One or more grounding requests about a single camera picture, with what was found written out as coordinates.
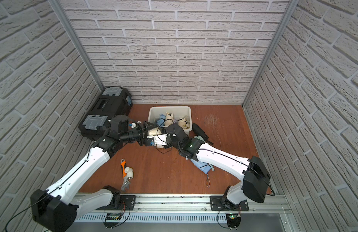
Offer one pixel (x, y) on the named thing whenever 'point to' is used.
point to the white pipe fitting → (129, 171)
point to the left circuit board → (113, 216)
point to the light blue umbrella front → (160, 122)
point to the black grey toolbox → (112, 101)
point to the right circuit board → (233, 220)
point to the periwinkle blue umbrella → (204, 167)
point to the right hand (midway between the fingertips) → (165, 127)
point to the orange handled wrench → (126, 182)
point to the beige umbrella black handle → (150, 141)
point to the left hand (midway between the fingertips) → (160, 128)
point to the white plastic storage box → (178, 112)
